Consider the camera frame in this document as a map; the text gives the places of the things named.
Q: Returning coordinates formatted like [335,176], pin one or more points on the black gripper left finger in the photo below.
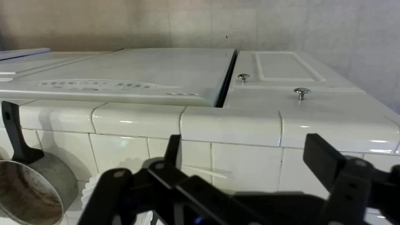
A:
[137,195]

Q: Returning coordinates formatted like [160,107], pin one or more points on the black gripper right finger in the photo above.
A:
[357,187]

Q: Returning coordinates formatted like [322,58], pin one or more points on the white drawer front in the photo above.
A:
[332,103]

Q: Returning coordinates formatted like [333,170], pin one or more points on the silver drawer knob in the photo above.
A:
[301,92]

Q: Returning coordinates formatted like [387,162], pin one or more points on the white dishwasher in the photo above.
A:
[137,70]

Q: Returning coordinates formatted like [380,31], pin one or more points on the white panelled base cabinet door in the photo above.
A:
[282,66]

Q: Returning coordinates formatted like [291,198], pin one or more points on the silver cabinet door knob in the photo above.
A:
[243,77]

